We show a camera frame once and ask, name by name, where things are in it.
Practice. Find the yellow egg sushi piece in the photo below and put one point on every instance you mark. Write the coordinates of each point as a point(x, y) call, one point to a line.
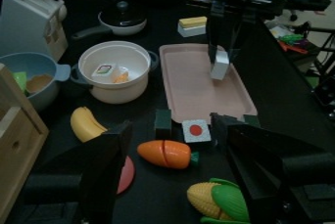
point(192, 26)

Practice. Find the black saucepan lid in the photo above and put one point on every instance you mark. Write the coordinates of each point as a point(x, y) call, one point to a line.
point(122, 16)

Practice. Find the orange plastic toy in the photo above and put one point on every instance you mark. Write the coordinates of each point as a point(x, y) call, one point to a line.
point(291, 47)

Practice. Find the dark green sushi roll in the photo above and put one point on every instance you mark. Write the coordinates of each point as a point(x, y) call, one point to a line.
point(252, 120)
point(163, 122)

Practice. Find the green plastic toy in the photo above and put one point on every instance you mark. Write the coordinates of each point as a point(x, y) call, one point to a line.
point(291, 38)

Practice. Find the yellow toy corn green husk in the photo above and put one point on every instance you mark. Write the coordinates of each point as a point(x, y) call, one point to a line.
point(218, 201)

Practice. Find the brown toy food piece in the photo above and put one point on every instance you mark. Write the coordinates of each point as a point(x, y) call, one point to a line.
point(39, 83)

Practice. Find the light blue bowl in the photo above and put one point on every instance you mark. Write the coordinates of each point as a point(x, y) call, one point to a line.
point(42, 96)

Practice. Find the orange toy carrot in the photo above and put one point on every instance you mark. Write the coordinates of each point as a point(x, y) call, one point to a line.
point(165, 153)

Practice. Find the white sushi roll green filling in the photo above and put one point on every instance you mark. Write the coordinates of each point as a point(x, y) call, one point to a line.
point(104, 70)

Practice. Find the wooden box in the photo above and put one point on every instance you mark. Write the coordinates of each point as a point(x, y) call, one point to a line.
point(18, 140)

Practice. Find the small white saucepan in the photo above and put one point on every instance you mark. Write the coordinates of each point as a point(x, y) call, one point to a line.
point(118, 27)

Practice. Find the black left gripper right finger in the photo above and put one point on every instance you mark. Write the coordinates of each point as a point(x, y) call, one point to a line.
point(266, 166)

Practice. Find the white toy knife block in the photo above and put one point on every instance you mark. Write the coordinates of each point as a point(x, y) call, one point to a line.
point(33, 25)

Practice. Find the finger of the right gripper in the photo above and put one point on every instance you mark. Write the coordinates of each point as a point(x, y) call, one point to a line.
point(219, 55)
point(236, 35)

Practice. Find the orange salmon sushi piece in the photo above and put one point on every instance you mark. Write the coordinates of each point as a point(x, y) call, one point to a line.
point(122, 75)

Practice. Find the pink tray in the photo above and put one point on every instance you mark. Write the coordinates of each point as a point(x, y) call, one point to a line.
point(196, 91)

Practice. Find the white toy pot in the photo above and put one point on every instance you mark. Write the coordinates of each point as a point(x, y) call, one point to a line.
point(116, 86)

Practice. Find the red toy disc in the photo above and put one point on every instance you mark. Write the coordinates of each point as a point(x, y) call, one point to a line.
point(126, 175)

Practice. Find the green toy food piece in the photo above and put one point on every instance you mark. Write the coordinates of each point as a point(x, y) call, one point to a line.
point(21, 81)

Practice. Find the yellow toy banana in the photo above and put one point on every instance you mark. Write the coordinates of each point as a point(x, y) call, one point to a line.
point(84, 126)

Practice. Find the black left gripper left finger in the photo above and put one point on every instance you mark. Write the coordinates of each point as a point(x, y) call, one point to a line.
point(94, 166)

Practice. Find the white sushi roll red centre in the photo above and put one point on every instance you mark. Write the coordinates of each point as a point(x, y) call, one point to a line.
point(196, 131)

